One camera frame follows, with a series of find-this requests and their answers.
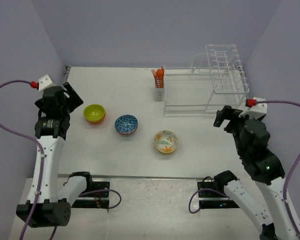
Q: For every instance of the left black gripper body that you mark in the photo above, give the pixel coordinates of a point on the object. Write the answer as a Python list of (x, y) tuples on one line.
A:
[(67, 106)]

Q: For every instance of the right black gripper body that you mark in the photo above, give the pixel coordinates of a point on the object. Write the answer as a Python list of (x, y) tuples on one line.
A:
[(236, 122)]

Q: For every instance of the lime green plastic bowl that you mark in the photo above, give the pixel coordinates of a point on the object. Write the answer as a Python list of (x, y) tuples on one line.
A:
[(94, 112)]

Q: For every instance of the orange plastic bowl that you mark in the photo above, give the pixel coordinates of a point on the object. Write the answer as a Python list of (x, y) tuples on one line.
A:
[(96, 122)]

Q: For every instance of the orange patterned ceramic bowl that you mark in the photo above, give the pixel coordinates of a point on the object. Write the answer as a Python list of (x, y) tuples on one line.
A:
[(126, 133)]

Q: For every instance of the white red patterned bowl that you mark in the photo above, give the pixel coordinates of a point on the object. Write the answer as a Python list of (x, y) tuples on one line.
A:
[(126, 123)]

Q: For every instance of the rearmost grey bowl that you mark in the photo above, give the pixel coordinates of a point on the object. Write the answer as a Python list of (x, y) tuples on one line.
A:
[(165, 138)]

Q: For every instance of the tan yellow rimmed bowl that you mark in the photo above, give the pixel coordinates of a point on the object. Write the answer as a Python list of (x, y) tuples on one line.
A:
[(166, 150)]

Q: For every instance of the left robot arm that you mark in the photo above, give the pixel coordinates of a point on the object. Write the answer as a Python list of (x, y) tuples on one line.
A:
[(46, 205)]

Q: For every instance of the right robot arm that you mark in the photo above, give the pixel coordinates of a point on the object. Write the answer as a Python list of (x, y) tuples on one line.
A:
[(278, 221)]

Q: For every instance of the white cutlery holder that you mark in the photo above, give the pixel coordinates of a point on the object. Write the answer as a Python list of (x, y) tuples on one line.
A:
[(159, 90)]

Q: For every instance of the orange plastic spoon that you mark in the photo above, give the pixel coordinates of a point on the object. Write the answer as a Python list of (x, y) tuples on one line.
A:
[(159, 75)]

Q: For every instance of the orange plastic knife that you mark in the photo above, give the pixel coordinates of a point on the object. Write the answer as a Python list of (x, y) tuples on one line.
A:
[(161, 73)]

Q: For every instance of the orange plastic fork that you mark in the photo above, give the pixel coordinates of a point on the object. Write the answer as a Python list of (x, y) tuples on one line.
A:
[(154, 73)]

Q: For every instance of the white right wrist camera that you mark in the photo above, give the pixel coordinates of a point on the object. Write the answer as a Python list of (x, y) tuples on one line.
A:
[(255, 112)]

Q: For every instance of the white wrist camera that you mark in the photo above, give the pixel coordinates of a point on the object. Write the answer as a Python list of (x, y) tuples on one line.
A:
[(255, 112), (44, 83)]

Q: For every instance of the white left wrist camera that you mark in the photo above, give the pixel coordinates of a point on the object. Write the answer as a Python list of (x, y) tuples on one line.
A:
[(44, 83)]

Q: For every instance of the white wire dish rack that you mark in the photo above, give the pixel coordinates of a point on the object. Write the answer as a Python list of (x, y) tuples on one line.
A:
[(213, 79)]

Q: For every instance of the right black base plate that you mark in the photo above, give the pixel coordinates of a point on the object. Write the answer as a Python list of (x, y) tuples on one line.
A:
[(212, 200)]

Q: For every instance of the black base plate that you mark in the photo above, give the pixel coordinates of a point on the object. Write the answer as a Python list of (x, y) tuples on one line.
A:
[(99, 200), (212, 200)]

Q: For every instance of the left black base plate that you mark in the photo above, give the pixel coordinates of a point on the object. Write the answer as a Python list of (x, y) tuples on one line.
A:
[(99, 200)]

